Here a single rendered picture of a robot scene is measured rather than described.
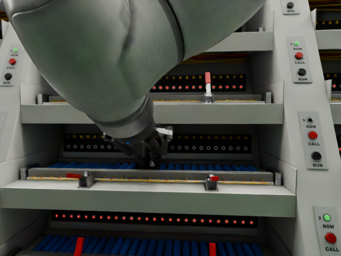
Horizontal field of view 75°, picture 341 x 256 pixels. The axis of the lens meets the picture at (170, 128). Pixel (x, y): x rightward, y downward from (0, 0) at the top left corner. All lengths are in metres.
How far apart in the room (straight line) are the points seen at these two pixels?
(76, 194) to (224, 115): 0.36
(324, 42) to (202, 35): 0.47
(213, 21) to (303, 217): 0.39
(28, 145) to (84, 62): 0.49
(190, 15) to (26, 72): 0.51
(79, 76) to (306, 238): 0.46
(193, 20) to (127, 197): 0.36
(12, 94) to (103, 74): 0.48
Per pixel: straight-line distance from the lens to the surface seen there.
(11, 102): 0.66
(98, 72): 0.20
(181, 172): 0.51
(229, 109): 0.51
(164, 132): 0.39
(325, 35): 0.69
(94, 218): 0.67
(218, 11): 0.25
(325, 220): 0.52
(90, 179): 0.52
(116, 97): 0.23
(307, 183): 0.52
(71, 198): 0.53
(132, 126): 0.30
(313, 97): 0.58
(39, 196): 0.56
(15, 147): 0.63
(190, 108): 0.50
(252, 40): 0.62
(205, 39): 0.26
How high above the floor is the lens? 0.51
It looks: 18 degrees up
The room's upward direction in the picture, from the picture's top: 2 degrees clockwise
